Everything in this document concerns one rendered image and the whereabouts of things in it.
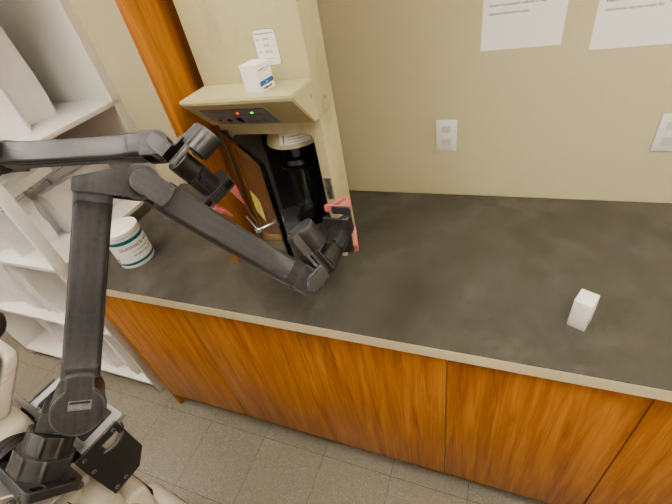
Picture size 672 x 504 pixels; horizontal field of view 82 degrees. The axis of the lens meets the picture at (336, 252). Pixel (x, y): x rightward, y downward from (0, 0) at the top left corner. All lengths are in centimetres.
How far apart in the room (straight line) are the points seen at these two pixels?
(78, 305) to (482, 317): 89
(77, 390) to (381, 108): 119
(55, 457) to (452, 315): 88
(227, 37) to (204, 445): 175
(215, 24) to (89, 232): 60
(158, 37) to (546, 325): 119
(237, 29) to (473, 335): 93
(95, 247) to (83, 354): 18
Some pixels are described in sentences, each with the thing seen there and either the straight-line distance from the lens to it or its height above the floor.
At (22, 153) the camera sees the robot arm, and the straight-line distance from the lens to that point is 114.
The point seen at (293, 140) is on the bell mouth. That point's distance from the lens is 115.
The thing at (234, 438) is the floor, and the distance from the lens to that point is 212.
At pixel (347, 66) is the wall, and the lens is 146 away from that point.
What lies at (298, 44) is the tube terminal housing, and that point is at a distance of 101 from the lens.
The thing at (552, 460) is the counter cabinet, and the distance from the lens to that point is 149.
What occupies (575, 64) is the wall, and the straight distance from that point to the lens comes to 139.
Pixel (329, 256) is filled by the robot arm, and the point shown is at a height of 122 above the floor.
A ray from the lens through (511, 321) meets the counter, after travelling 110.
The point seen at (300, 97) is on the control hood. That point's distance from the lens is 96.
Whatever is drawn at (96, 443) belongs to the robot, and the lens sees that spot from 103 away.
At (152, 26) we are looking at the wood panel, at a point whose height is 167.
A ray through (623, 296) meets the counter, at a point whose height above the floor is 94.
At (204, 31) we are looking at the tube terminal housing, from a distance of 113.
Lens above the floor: 177
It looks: 39 degrees down
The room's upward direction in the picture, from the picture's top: 13 degrees counter-clockwise
